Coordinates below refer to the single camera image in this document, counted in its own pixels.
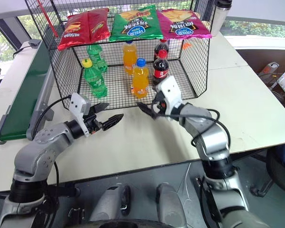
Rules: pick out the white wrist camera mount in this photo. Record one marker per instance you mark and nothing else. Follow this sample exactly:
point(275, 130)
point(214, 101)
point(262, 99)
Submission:
point(79, 107)
point(171, 92)

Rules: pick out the red stick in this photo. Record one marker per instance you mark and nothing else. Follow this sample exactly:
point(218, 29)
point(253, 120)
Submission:
point(48, 19)

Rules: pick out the cola bottle red cap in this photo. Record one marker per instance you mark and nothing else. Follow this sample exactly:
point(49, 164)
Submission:
point(161, 46)
point(160, 70)

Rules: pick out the green soda bottle yellow cap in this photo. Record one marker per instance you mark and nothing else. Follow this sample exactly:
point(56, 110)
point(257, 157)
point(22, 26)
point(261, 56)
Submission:
point(94, 80)

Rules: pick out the grey handheld device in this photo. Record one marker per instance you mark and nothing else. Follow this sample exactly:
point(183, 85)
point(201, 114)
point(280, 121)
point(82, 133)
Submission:
point(269, 69)

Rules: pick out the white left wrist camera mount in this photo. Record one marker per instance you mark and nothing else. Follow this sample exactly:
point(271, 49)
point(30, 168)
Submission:
point(79, 107)

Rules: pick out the magenta chips bag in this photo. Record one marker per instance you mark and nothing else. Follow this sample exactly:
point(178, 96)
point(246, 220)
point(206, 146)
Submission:
point(182, 23)

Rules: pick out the red chips bag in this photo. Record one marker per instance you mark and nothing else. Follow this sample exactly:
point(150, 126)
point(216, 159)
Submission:
point(83, 29)

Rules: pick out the green chips bag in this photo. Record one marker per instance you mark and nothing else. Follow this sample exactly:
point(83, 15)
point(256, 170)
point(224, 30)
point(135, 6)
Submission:
point(135, 23)

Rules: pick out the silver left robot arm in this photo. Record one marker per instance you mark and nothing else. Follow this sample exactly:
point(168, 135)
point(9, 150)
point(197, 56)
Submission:
point(33, 154)

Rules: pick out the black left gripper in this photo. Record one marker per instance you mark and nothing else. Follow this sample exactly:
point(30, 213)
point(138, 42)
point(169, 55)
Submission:
point(91, 123)

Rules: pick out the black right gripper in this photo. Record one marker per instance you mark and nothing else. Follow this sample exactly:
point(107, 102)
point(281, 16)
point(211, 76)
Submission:
point(160, 103)

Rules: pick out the orange soda bottle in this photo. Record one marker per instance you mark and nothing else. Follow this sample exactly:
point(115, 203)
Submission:
point(140, 82)
point(129, 57)

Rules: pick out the white steel tumbler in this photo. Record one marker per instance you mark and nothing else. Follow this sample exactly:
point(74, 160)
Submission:
point(220, 19)

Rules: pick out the grey left robot thigh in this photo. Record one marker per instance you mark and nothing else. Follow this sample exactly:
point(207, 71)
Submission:
point(109, 204)

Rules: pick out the green conveyor belt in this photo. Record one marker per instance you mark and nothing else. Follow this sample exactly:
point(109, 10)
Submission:
point(26, 92)

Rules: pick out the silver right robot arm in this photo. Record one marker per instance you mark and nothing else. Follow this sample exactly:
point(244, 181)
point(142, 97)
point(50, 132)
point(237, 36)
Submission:
point(211, 140)

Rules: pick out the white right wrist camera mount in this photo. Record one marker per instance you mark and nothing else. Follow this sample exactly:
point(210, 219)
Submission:
point(171, 92)

